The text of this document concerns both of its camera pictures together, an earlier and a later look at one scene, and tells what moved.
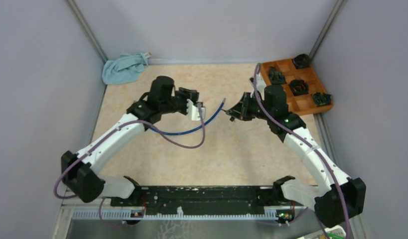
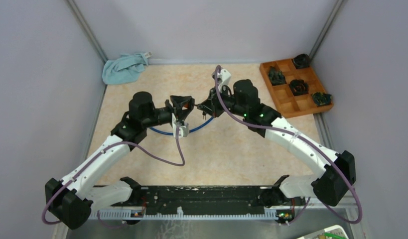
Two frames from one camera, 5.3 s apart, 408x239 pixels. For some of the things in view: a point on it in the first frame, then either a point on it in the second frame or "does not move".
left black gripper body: x=179 y=100 -> x=168 y=111
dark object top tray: x=302 y=60 does not move
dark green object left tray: x=276 y=77 does not move
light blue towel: x=125 y=69 does not move
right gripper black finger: x=237 y=111 -> x=205 y=106
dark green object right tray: x=320 y=99 does not move
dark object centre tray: x=299 y=87 does not move
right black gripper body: x=252 y=108 -> x=218 y=108
